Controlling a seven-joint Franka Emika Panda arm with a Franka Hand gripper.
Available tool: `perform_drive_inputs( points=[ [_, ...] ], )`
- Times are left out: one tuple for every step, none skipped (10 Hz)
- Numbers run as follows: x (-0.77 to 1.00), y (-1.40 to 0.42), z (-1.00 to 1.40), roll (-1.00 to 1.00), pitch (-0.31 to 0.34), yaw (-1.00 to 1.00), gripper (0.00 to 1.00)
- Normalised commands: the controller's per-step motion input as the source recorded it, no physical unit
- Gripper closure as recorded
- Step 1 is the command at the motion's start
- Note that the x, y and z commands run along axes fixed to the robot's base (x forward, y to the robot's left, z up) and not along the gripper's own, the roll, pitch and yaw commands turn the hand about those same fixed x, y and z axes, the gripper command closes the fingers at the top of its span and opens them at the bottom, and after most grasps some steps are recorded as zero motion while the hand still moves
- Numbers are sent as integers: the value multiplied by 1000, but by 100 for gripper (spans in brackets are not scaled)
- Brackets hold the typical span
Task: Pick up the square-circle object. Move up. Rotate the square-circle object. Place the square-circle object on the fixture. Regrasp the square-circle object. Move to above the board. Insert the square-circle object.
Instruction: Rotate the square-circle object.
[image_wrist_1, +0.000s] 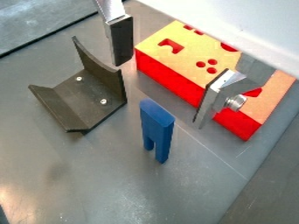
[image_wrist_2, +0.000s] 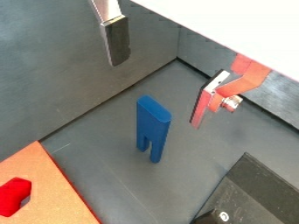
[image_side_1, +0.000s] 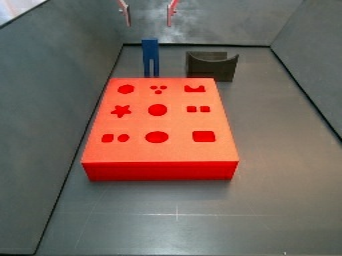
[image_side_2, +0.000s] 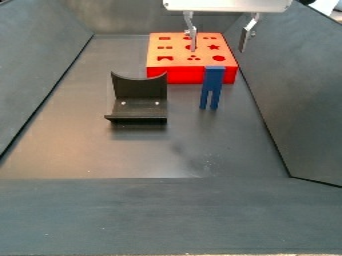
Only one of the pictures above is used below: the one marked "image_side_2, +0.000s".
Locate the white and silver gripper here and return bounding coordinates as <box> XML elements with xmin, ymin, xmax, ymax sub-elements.
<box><xmin>162</xmin><ymin>0</ymin><xmax>292</xmax><ymax>53</ymax></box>

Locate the blue square-circle object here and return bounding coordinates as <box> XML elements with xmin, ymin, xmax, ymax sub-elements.
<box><xmin>198</xmin><ymin>66</ymin><xmax>225</xmax><ymax>110</ymax></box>

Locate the black curved fixture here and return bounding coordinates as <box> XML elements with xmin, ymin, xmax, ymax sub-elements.
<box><xmin>104</xmin><ymin>73</ymin><xmax>166</xmax><ymax>123</ymax></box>

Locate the red shape-sorter block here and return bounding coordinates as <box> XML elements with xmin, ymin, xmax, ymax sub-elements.
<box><xmin>145</xmin><ymin>32</ymin><xmax>237</xmax><ymax>84</ymax></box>

